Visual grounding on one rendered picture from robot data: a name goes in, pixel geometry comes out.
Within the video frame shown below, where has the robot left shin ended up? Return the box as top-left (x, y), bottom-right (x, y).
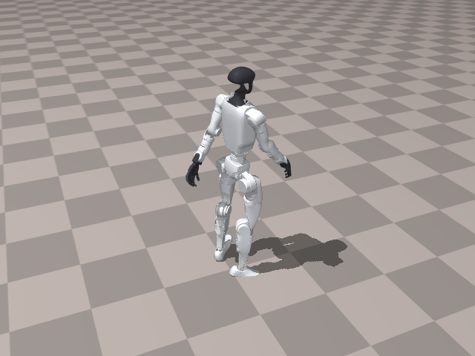
top-left (214, 202), bottom-right (230, 251)

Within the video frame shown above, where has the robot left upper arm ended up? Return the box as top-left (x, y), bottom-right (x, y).
top-left (207, 94), bottom-right (229, 136)

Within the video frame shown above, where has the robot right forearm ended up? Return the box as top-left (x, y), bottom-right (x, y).
top-left (266, 141), bottom-right (288, 165)

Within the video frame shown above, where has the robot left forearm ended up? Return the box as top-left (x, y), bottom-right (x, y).
top-left (194, 128), bottom-right (214, 162)

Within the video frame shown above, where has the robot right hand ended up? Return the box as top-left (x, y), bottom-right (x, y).
top-left (280, 159), bottom-right (291, 178)

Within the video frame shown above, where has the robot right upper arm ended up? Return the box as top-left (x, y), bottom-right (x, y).
top-left (246, 108), bottom-right (272, 153)

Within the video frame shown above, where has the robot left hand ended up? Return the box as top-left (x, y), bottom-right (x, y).
top-left (186, 153), bottom-right (202, 187)

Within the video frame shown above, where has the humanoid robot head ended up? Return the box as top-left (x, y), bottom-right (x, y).
top-left (227, 67), bottom-right (255, 107)

